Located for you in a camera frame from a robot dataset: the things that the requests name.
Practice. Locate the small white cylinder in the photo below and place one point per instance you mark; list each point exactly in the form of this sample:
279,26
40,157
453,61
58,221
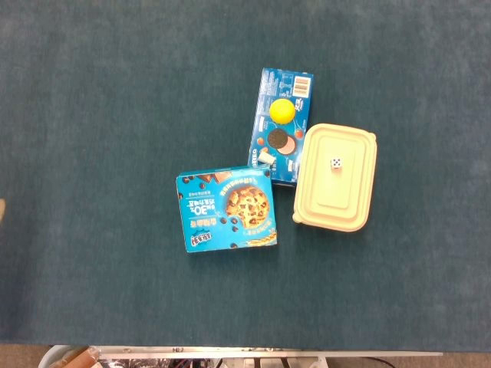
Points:
265,158

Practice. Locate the blue chocolate chip cookie box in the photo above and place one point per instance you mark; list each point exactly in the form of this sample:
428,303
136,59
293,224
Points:
207,214

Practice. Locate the yellow ball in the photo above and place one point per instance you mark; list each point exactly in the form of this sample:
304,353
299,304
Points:
282,111

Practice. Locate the beige lidded plastic container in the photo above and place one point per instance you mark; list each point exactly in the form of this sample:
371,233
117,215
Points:
333,199

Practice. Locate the small white die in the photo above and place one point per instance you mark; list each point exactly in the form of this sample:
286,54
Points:
336,163

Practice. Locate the blue Oreo cookie box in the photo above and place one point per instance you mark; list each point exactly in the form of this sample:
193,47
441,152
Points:
278,82

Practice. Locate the teal felt table cloth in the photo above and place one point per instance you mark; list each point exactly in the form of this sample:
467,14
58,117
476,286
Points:
115,115

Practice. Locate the grey metal table edge bar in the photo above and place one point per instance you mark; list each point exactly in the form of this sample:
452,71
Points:
230,353

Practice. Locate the brown packet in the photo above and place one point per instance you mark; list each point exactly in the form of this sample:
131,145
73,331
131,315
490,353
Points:
76,357

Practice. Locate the white round bin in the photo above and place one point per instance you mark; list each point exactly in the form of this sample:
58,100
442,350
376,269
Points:
46,358

